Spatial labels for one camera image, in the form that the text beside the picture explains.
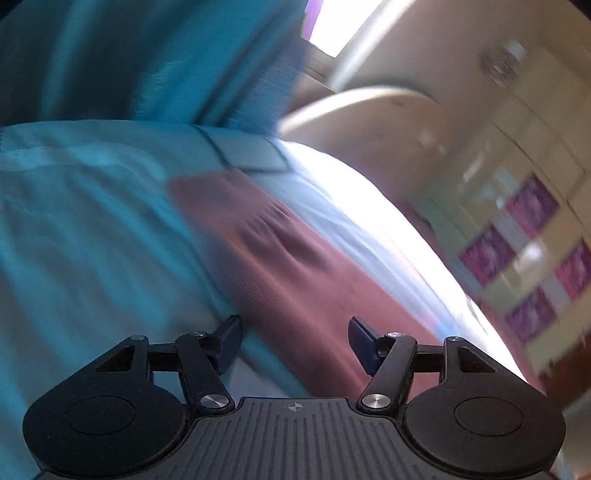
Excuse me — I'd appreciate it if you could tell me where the pink knit garment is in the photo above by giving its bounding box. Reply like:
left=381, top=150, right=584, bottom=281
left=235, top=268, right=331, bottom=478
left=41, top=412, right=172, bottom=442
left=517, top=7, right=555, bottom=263
left=167, top=170, right=437, bottom=398

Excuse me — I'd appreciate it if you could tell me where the brown wooden door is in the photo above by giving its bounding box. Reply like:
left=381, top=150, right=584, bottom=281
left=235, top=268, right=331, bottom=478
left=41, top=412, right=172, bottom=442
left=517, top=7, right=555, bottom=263
left=539, top=342, right=591, bottom=409

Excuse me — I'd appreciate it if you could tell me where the purple poster lower right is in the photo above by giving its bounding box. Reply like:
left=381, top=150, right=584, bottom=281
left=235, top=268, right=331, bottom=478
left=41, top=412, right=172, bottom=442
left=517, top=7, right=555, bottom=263
left=505, top=287, right=557, bottom=344

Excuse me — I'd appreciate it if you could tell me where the purple poster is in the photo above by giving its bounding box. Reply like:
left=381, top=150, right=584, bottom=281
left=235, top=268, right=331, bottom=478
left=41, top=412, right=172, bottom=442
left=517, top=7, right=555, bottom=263
left=506, top=174, right=559, bottom=238
left=554, top=240, right=591, bottom=300
left=505, top=287, right=557, bottom=344
left=459, top=224, right=515, bottom=287

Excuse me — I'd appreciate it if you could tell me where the purple poster lower left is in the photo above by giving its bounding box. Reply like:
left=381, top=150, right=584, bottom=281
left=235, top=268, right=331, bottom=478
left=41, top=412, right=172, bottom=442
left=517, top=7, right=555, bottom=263
left=459, top=224, right=515, bottom=287

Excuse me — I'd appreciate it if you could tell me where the purple poster upper right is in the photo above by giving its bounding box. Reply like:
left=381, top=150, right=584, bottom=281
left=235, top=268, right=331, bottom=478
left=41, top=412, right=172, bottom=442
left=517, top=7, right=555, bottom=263
left=554, top=240, right=591, bottom=300

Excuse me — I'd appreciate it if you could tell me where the purple poster upper left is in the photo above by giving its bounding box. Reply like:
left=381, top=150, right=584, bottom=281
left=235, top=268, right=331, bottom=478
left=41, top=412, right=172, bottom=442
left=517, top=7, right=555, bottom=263
left=506, top=174, right=559, bottom=238

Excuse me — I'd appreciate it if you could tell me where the cream glossy wardrobe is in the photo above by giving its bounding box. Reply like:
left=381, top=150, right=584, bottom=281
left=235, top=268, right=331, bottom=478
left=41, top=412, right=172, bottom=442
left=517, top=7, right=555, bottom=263
left=417, top=49, right=590, bottom=372

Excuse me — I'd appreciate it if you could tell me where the cream wooden headboard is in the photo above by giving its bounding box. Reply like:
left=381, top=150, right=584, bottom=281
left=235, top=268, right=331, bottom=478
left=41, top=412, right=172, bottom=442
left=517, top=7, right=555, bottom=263
left=279, top=86, right=451, bottom=202

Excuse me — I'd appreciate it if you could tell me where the teal window curtain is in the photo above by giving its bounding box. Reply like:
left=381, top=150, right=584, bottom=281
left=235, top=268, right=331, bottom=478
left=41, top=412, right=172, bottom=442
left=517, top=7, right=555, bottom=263
left=1, top=1, right=305, bottom=134

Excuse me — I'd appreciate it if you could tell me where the metal wall lamp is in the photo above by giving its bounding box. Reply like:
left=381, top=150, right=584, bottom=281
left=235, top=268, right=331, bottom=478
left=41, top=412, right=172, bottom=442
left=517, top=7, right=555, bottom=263
left=480, top=39, right=527, bottom=88

